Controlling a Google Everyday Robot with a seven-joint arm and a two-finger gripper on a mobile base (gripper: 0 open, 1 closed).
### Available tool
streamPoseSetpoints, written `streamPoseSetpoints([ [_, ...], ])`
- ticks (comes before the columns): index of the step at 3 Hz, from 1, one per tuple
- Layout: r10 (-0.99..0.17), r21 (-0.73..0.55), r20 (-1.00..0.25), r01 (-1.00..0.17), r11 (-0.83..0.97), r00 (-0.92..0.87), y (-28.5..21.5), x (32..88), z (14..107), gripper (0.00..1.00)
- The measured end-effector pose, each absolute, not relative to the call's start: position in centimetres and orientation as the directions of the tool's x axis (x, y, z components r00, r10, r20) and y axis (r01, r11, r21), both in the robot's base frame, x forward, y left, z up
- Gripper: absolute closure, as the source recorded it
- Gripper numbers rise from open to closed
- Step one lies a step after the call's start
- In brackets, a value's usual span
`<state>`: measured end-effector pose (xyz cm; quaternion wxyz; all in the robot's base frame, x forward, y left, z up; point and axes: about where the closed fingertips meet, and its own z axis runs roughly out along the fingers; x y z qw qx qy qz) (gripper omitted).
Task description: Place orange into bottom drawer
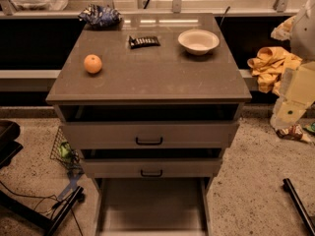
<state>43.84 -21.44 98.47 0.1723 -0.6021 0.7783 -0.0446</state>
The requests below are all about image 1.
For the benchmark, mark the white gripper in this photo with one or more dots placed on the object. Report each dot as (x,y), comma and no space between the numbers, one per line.
(303,36)

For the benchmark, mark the orange fruit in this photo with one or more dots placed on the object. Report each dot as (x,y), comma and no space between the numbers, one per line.
(92,64)

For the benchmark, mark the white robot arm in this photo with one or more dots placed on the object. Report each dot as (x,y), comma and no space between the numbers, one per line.
(302,37)

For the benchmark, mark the grey drawer cabinet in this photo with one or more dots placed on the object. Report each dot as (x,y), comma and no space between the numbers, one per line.
(150,84)

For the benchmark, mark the bottom open drawer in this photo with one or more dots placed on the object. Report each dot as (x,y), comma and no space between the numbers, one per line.
(152,207)

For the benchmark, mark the middle grey drawer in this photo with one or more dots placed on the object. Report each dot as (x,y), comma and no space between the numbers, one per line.
(153,167)

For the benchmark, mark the grey drawer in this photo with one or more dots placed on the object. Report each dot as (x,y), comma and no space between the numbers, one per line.
(106,135)
(153,167)

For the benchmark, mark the top grey drawer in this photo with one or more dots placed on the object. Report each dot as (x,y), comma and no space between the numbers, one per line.
(106,135)

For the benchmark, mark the green item on floor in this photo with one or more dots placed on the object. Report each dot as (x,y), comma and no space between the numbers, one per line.
(310,128)

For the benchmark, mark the brown snack bag on floor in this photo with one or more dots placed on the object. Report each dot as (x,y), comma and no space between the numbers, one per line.
(293,133)

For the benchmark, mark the yellow crumpled cloth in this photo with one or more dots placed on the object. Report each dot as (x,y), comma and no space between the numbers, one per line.
(269,65)

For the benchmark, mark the black base leg right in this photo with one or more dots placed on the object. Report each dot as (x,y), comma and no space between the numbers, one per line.
(308,220)

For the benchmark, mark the black base leg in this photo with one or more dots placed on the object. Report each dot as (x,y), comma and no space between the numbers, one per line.
(308,220)
(48,221)

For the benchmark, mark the white bowl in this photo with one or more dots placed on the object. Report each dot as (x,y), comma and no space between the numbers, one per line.
(198,41)

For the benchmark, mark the black snack bar wrapper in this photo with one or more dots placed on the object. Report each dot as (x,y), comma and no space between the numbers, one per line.
(146,41)

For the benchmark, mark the blue chip bag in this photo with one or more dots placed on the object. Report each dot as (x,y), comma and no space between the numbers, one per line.
(100,17)

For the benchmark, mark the black base leg left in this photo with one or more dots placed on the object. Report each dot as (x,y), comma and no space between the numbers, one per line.
(48,221)

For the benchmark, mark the wire basket with green item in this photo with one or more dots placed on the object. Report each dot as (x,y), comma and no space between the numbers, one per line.
(62,152)

